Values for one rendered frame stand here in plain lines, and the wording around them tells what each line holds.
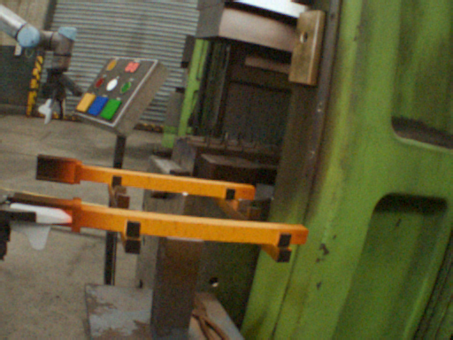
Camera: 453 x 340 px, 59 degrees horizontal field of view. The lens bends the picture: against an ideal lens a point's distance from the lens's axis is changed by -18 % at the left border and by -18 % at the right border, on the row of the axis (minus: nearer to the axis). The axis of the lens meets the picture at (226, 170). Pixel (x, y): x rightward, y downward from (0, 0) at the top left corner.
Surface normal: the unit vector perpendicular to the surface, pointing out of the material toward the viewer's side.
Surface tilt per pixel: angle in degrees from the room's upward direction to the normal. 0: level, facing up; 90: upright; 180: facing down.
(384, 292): 90
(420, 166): 90
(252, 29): 90
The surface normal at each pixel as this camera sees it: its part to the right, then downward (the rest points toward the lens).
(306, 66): -0.92, -0.10
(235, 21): 0.35, 0.23
